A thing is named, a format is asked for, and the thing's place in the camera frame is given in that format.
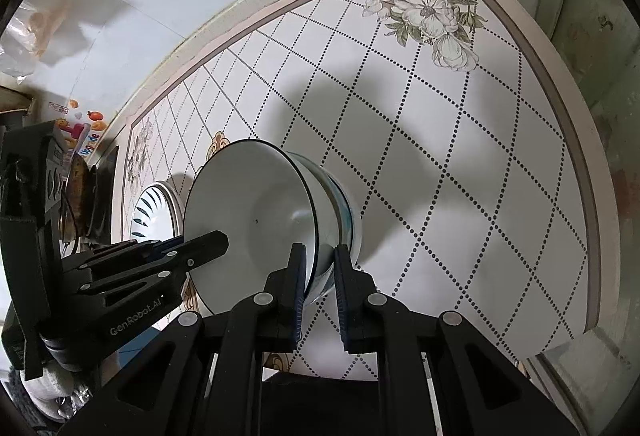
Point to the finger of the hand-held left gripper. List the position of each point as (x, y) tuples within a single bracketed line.
[(195, 251), (125, 253)]

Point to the clear plastic bag with eggs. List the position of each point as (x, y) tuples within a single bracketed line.
[(37, 26)]

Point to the white plate with blue stripes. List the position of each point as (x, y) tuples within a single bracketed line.
[(150, 216)]

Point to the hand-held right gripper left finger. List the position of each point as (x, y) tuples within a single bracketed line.
[(299, 288)]

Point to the floral diamond pattern tablecloth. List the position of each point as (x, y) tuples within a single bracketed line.
[(450, 166)]

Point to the colourful wall stickers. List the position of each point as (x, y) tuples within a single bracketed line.
[(92, 117)]

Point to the black induction cooktop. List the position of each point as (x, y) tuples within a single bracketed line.
[(106, 181)]

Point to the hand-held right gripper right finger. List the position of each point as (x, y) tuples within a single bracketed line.
[(342, 296)]

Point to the white bowl with dark rim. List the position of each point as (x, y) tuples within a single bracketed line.
[(250, 216)]

